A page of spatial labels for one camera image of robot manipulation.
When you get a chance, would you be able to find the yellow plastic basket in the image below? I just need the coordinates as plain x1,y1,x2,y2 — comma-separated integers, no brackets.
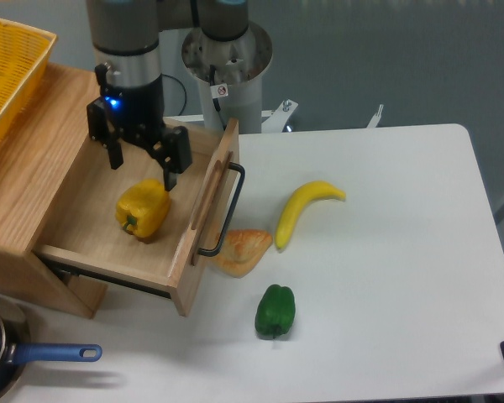
0,18,58,143

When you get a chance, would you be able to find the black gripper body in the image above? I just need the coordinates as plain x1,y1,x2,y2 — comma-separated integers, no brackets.
94,61,165,151

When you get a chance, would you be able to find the wooden drawer cabinet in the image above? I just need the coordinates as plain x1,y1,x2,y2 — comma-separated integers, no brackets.
0,63,108,318

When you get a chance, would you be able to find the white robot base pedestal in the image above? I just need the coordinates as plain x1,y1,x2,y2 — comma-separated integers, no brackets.
181,22,298,133

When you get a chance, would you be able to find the open wooden top drawer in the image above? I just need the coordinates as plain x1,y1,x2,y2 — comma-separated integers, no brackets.
34,118,239,316

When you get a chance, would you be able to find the yellow banana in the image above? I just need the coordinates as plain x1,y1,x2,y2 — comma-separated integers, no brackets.
274,181,346,251

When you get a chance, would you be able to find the green bell pepper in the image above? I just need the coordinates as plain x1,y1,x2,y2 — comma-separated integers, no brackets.
255,284,296,339

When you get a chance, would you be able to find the black drawer handle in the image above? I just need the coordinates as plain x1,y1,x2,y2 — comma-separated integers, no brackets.
197,162,245,258

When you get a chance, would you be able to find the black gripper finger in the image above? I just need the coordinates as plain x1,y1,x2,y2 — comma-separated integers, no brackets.
87,97,123,170
149,125,192,191

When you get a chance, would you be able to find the black cable on floor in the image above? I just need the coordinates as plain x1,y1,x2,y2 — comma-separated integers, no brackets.
162,73,188,117

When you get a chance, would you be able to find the toy croissant pastry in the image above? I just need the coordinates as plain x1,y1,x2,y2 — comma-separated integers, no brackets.
211,229,273,278

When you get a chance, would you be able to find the black pan blue handle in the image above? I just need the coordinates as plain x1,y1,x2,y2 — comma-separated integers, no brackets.
0,297,102,398

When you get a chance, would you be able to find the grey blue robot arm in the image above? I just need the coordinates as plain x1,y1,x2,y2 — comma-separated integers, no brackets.
87,1,249,191

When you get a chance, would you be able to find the yellow bell pepper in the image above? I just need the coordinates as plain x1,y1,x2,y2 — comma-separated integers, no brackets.
114,178,171,239

